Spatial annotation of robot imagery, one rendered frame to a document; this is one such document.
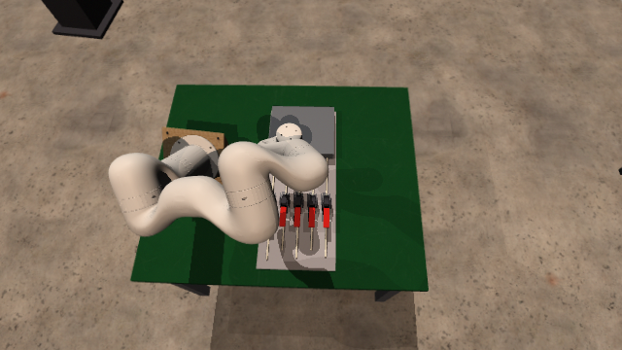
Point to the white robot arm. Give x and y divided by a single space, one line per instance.
152 193

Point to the red lever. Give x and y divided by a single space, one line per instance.
312 214
326 214
283 212
297 215

